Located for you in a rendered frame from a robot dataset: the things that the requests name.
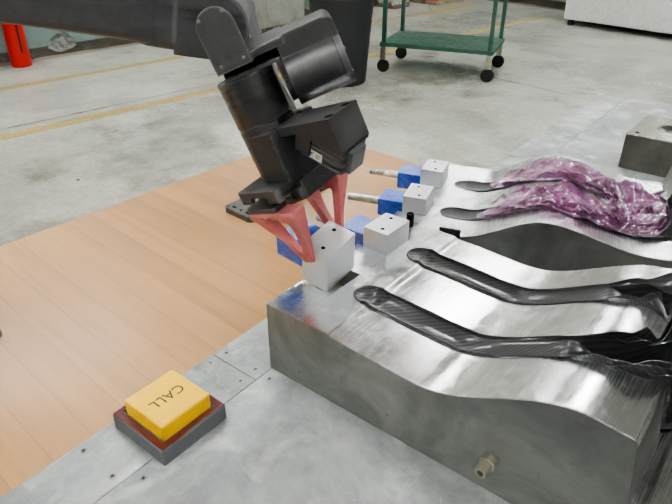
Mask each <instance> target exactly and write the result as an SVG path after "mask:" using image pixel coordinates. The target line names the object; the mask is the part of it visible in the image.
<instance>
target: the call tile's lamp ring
mask: <svg viewBox="0 0 672 504"><path fill-rule="evenodd" d="M209 397H210V402H211V403H212V404H214V405H213V406H212V407H211V408H209V409H208V410H207V411H205V412H204V413H203V414H201V415H200V416H199V417H197V418H196V419H195V420H193V421H192V422H191V423H189V424H188V425H187V426H185V427H184V428H183V429H181V430H180V431H179V432H177V433H176V434H175V435H173V436H172V437H171V438H169V439H168V440H167V441H165V442H164V443H163V442H162V441H161V440H159V439H158V438H157V437H155V436H154V435H153V434H151V433H150V432H149V431H147V430H146V429H145V428H143V427H142V426H141V425H139V424H138V423H137V422H135V421H134V420H133V419H131V418H130V417H129V416H127V415H126V414H125V413H123V412H125V411H126V405H125V406H123V407H122V408H120V409H119V410H117V411H116V412H114V413H113V414H114V415H116V416H117V417H118V418H119V419H121V420H122V421H123V422H125V423H126V424H127V425H129V426H130V427H131V428H132V429H134V430H135V431H136V432H138V433H139V434H140V435H142V436H143V437H144V438H146V439H147V440H148V441H149V442H151V443H152V444H153V445H155V446H156V447H157V448H159V449H160V450H161V451H164V450H165V449H167V448H168V447H169V446H170V445H172V444H173V443H174V442H176V441H177V440H178V439H180V438H181V437H182V436H184V435H185V434H186V433H188V432H189V431H190V430H191V429H193V428H194V427H195V426H197V425H198V424H199V423H201V422H202V421H203V420H205V419H206V418H207V417H209V416H210V415H211V414H212V413H214V412H215V411H216V410H218V409H219V408H220V407H222V406H223V405H224V403H222V402H221V401H219V400H217V399H216V398H214V397H213V396H211V395H210V394H209Z"/></svg>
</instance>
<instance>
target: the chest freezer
mask: <svg viewBox="0 0 672 504"><path fill-rule="evenodd" d="M564 19H568V24H567V25H573V23H574V20H576V21H583V22H590V23H597V24H604V25H611V26H618V27H625V28H632V29H639V30H645V31H652V32H659V33H666V34H672V0H567V1H566V7H565V12H564Z"/></svg>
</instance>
